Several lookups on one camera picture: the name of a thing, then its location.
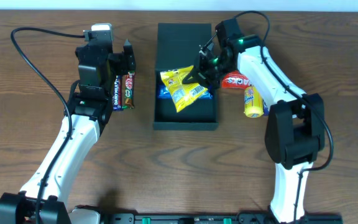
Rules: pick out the blue Oreo cookie pack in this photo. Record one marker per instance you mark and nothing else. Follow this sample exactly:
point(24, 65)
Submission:
point(163, 93)

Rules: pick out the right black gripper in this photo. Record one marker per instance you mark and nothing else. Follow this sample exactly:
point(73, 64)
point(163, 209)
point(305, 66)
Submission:
point(204, 66)

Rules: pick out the blue Dairy Milk bar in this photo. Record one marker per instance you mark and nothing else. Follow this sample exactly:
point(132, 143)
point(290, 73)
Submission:
point(116, 96)

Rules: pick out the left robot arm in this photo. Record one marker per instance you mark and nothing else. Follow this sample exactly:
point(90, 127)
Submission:
point(87, 111)

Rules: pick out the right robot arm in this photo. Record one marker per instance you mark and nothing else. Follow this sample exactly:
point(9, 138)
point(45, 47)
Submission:
point(293, 136)

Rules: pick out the dark green box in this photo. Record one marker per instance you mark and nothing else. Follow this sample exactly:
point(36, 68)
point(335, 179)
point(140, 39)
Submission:
point(177, 47)

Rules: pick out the KitKat Milo chunky bar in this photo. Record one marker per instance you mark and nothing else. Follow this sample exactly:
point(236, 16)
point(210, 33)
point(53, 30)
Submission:
point(129, 90)

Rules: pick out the yellow snack bag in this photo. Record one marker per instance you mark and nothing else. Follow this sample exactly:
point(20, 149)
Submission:
point(182, 95)

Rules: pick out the yellow candy roll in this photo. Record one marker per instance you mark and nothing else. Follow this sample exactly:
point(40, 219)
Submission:
point(253, 103)

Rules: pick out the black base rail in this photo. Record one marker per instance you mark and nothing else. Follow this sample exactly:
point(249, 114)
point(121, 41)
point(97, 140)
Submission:
point(242, 218)

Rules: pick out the red Hacks candy bag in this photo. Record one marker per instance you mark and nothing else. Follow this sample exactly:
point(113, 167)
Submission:
point(235, 80)

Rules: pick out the blue Eclipse mint tin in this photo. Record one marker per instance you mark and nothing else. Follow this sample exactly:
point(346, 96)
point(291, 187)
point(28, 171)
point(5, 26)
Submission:
point(265, 109)

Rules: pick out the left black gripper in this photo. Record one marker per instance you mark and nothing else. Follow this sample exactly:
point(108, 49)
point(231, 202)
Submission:
point(128, 62)

